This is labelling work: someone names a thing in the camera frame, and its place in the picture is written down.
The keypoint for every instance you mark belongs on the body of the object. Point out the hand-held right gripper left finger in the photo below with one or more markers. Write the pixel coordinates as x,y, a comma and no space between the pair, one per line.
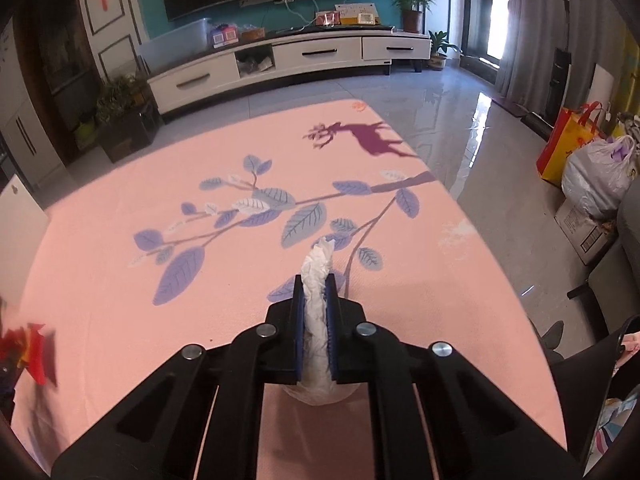
299,340

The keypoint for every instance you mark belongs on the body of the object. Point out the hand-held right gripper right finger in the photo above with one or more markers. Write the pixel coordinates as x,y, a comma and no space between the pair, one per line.
331,340

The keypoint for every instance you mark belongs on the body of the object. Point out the white tissue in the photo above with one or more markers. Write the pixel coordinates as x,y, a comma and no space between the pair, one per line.
316,320

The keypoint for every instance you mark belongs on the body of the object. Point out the black trash bin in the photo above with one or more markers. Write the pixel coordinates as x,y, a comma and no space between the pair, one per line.
595,385

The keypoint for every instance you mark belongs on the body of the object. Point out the pink printed tablecloth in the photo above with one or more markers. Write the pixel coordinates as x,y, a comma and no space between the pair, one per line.
150,185

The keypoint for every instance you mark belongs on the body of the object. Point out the red wrapper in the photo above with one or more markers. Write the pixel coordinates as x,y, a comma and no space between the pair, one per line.
35,350

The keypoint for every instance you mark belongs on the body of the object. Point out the cardboard box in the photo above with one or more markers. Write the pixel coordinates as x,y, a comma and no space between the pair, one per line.
580,235

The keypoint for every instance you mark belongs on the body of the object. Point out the white TV cabinet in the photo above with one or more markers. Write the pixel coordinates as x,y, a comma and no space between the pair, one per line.
310,57

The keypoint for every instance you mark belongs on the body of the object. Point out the leafy green plant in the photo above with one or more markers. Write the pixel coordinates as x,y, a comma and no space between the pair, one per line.
120,97

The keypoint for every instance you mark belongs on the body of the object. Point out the yellow red shopping bag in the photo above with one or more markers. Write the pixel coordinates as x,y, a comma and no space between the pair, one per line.
565,145

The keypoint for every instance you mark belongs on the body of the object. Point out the small potted plant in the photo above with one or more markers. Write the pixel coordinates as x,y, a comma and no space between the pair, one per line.
440,52

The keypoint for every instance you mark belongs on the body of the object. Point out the white plastic bag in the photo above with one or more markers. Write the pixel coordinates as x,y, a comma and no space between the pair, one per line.
595,180

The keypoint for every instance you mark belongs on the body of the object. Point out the orange basket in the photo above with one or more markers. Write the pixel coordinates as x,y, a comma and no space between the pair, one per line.
252,34

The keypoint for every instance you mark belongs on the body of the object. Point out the grey sofa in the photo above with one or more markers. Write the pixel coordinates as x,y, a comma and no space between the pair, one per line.
625,240

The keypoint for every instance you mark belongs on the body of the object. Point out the red snack packet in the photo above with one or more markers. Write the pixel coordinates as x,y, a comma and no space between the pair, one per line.
327,18

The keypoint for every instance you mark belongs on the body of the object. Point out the translucent storage bin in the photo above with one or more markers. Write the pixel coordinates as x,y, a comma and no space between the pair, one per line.
175,42

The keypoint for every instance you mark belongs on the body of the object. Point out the yellow desk calendar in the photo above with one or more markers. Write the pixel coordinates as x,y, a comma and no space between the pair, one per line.
356,14

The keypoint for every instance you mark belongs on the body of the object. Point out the tall potted plant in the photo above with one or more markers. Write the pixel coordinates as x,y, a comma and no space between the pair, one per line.
412,10

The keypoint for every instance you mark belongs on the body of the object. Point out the grey curtain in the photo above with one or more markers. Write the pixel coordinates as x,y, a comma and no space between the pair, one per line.
530,25

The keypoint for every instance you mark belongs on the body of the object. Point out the dark wooden display cabinet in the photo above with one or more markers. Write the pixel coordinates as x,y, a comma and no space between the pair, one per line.
60,40

